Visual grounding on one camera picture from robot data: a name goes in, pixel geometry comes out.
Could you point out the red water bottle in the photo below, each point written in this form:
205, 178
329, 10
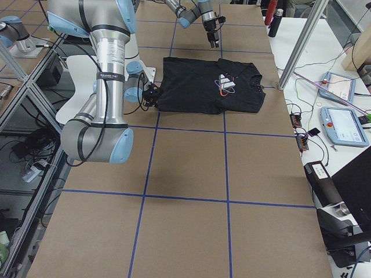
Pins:
270, 12

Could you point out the black water bottle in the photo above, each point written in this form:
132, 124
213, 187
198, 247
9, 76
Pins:
273, 28

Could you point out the near teach pendant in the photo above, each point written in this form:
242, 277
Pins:
343, 127

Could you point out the black monitor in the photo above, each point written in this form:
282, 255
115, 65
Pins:
353, 184

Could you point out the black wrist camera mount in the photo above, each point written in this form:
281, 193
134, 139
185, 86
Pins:
221, 20

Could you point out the brown black box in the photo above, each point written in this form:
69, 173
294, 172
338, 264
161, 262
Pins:
323, 189

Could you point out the aluminium frame rail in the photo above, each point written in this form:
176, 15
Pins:
33, 172

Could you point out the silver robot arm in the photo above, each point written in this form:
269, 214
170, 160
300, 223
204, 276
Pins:
202, 9
99, 132

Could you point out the white plastic chair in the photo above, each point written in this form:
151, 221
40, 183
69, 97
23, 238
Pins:
82, 70

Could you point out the teach pendant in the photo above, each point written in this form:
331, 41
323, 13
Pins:
343, 127
340, 85

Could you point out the far teach pendant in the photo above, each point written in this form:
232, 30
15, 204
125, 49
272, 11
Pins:
340, 85

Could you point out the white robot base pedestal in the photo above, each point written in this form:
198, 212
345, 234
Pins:
135, 68

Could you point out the black graphic t-shirt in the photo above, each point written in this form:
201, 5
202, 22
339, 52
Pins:
210, 87

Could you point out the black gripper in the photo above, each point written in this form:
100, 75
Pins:
208, 27
151, 97

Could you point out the aluminium frame post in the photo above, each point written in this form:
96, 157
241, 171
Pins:
302, 41

